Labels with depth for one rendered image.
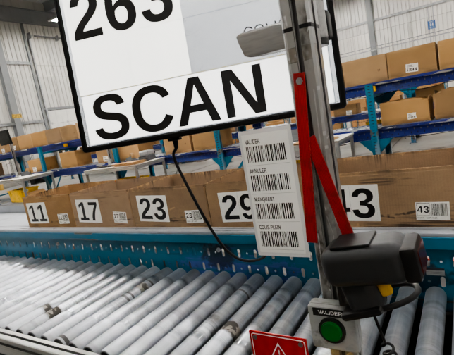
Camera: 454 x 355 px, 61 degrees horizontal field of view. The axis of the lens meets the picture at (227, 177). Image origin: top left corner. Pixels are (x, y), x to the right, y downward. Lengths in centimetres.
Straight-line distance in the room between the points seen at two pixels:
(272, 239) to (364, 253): 16
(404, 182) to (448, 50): 456
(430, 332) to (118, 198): 123
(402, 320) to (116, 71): 81
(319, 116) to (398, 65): 516
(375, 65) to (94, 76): 515
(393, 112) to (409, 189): 434
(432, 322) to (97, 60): 88
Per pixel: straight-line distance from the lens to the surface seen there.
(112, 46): 76
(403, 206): 117
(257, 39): 67
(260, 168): 58
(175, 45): 71
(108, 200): 175
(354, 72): 577
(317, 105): 54
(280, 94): 66
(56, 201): 205
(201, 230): 140
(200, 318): 115
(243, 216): 134
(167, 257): 157
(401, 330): 99
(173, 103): 70
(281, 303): 114
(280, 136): 56
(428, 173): 114
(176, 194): 148
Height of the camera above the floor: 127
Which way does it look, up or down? 9 degrees down
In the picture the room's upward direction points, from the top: 10 degrees counter-clockwise
